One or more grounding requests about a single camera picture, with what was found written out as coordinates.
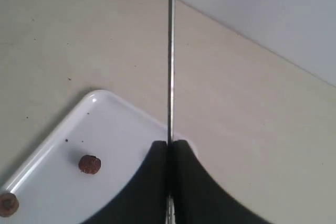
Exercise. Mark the thin metal skewer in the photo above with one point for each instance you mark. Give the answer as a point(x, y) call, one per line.
point(171, 76)

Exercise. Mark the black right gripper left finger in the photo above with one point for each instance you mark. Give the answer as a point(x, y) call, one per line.
point(144, 198)

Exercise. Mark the white rectangular plastic tray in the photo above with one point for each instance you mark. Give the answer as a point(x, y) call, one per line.
point(49, 185)

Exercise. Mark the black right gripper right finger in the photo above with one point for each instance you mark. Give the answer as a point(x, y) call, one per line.
point(197, 197)

